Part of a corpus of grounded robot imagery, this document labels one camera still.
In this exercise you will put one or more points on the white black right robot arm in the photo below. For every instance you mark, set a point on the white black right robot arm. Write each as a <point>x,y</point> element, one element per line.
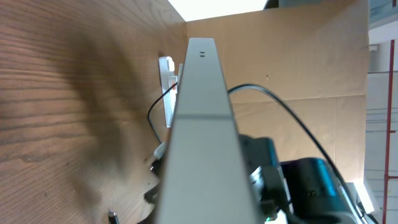
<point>298,191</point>

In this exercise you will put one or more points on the white power strip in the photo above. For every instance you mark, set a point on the white power strip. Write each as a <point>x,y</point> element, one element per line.
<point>168,77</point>

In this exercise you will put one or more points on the brown cardboard panel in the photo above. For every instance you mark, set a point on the brown cardboard panel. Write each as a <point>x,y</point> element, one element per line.
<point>314,57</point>

